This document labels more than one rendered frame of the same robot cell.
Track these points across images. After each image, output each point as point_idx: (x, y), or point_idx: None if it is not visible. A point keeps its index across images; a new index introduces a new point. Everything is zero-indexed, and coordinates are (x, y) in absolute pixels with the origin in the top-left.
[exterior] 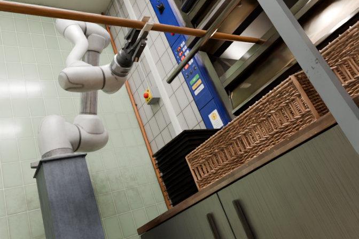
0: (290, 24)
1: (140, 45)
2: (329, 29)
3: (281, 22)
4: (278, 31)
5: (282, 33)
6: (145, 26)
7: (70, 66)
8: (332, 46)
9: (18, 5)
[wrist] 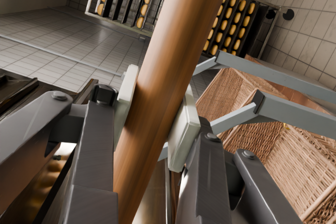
0: (324, 113)
1: (263, 166)
2: None
3: (319, 113)
4: (329, 118)
5: (333, 119)
6: (191, 92)
7: None
8: (326, 157)
9: None
